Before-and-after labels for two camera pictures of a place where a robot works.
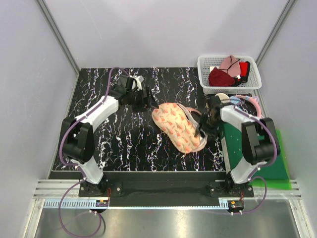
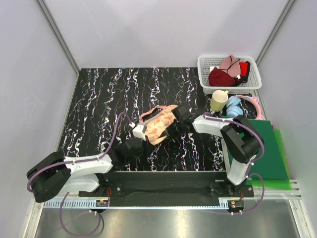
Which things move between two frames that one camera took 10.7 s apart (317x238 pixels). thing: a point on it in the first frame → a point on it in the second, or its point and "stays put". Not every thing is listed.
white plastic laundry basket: x=204 y=63 stays put
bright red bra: x=244 y=70 stays put
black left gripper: x=148 y=102 → x=144 y=142
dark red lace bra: x=220 y=78 stays put
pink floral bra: x=175 y=120 → x=157 y=121
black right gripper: x=212 y=134 → x=169 y=131
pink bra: x=230 y=64 stays put
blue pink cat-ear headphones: x=237 y=99 stays put
